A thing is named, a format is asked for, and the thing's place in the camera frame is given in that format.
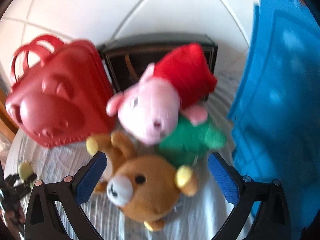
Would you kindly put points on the brown bear plush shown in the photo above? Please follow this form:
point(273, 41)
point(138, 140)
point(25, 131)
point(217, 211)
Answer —
point(144, 187)

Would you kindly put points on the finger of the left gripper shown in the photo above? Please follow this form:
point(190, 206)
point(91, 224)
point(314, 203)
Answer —
point(10, 191)

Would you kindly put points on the blue plastic bin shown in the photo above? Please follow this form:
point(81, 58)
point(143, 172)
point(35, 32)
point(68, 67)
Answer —
point(276, 109)

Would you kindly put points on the red bear-shaped handbag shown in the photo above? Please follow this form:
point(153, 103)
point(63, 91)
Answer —
point(62, 95)

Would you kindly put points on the black framed picture box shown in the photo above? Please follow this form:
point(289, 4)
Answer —
point(130, 62)

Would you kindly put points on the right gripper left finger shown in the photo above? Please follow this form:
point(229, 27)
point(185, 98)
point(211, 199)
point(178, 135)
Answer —
point(43, 221)

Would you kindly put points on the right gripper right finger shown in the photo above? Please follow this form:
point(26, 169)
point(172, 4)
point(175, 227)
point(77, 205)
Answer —
point(272, 220)

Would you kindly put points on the pink pig plush red dress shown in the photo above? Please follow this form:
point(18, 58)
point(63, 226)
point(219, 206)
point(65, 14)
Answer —
point(149, 110)

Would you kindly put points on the light green monster plush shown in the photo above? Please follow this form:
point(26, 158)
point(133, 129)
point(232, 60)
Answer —
point(25, 170)

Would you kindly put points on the green plush toy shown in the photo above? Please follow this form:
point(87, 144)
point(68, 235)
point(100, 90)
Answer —
point(188, 144)

